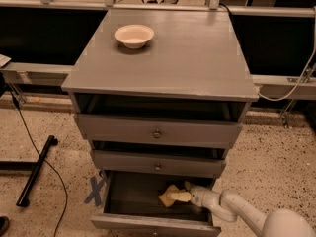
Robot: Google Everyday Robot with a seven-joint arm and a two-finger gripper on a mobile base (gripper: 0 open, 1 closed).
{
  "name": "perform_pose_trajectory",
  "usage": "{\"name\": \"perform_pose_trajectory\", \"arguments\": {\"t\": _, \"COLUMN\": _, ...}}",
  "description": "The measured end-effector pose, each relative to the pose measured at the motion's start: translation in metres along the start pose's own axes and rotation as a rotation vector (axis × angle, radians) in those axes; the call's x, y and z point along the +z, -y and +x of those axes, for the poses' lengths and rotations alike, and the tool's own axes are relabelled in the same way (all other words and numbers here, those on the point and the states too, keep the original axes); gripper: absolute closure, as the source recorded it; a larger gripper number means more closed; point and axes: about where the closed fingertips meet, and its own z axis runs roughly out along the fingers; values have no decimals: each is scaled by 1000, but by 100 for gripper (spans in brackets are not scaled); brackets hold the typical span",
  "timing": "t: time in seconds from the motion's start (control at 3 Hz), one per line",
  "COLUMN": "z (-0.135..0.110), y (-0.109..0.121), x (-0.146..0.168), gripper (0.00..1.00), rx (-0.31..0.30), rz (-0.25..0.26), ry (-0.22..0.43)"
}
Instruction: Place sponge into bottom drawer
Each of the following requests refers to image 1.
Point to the grey top drawer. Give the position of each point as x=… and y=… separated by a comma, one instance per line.
x=158, y=131

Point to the metal rail frame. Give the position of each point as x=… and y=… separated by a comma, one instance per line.
x=272, y=88

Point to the grey wooden drawer cabinet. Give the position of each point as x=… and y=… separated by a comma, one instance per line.
x=192, y=69

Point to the white bowl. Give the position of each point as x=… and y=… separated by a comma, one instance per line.
x=134, y=36

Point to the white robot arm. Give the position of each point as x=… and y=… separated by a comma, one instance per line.
x=229, y=205

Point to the dark shoe tip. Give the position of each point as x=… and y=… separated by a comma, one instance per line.
x=4, y=224

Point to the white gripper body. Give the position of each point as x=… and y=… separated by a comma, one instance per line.
x=198, y=196

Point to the yellow sponge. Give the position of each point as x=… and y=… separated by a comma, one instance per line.
x=164, y=198

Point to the black metal stand leg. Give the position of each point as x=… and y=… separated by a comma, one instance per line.
x=32, y=167

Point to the grey tape cross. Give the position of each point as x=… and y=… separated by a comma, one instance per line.
x=94, y=195

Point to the grey open bottom drawer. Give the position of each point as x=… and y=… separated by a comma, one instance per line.
x=131, y=203

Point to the grey middle drawer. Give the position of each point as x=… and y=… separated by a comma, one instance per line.
x=157, y=164

